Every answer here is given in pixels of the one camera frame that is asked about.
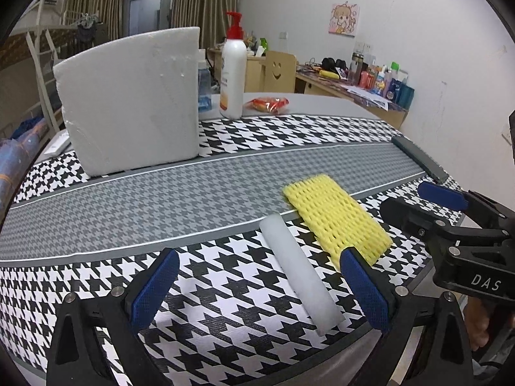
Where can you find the white remote control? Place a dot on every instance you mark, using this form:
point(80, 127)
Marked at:
point(56, 144)

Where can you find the green bottle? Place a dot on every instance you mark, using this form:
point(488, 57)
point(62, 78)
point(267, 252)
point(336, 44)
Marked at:
point(263, 44)

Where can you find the yellow foam net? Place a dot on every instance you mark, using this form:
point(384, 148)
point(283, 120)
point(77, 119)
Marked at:
point(334, 217)

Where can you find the glass balcony door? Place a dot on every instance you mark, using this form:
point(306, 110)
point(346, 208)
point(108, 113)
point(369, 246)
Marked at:
point(149, 0)

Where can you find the white foam box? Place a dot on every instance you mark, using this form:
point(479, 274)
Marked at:
point(128, 100)

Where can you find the white wall socket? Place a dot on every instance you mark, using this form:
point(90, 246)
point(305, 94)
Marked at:
point(364, 47)

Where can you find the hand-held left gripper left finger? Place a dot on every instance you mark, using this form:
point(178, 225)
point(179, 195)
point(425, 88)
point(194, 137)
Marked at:
point(155, 289)

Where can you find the wooden smiley chair back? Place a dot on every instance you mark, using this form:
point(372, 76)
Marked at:
point(277, 72)

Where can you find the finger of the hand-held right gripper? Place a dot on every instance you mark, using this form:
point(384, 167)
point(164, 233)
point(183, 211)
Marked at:
point(442, 195)
point(410, 217)

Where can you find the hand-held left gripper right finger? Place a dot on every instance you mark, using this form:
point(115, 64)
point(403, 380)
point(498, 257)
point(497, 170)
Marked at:
point(364, 285)

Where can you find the white metal bunk bed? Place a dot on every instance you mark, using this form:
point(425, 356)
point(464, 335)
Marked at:
point(24, 48)

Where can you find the clear plastic water bottle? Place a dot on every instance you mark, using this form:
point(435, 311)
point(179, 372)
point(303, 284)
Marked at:
point(204, 84)

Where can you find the hanging dark clothes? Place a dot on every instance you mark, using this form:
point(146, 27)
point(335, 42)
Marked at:
point(85, 30)

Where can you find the blue quilt with orange stripes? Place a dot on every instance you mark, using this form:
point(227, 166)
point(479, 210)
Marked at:
point(20, 157)

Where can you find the group of toiletry bottles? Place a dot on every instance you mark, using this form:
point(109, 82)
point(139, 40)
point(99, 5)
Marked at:
point(386, 80)

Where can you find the white foam tube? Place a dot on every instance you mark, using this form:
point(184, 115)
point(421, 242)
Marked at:
point(297, 265)

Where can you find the wall poster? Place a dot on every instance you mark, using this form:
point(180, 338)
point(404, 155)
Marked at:
point(344, 18)

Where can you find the black headphones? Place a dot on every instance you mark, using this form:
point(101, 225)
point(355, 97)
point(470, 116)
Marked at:
point(336, 64)

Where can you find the red snack packet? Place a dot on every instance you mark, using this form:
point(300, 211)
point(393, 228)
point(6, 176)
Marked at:
point(267, 104)

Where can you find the white metal bed ladder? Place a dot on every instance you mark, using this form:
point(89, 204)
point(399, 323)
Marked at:
point(44, 72)

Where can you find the dark grey long case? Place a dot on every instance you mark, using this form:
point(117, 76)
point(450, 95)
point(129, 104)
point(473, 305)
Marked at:
point(420, 159)

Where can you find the person's right hand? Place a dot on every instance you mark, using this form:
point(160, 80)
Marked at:
point(476, 325)

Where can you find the black white houndstooth table mat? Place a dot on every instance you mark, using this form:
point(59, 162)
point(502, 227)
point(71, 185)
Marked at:
point(241, 144)

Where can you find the white lotion bottle red pump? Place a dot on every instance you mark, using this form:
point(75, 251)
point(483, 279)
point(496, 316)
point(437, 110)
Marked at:
point(232, 80)

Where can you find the wooden desk with drawers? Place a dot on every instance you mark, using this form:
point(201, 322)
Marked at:
point(253, 72)

